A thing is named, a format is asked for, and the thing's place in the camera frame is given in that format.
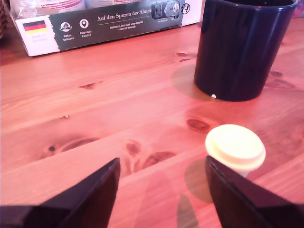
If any cream coffee capsule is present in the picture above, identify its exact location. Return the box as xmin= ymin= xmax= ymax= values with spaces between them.
xmin=205 ymin=123 xmax=266 ymax=178

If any black coffee mug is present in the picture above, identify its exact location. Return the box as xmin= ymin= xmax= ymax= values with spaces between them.
xmin=194 ymin=0 xmax=298 ymax=102

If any printed cardboard can tray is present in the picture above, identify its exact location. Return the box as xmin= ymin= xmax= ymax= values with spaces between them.
xmin=14 ymin=0 xmax=206 ymax=57

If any tin can with heart logo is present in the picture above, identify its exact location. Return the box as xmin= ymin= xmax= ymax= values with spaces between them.
xmin=84 ymin=0 xmax=152 ymax=9

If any white labelled tin can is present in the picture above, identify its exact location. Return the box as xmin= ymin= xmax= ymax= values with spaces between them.
xmin=9 ymin=0 xmax=86 ymax=15

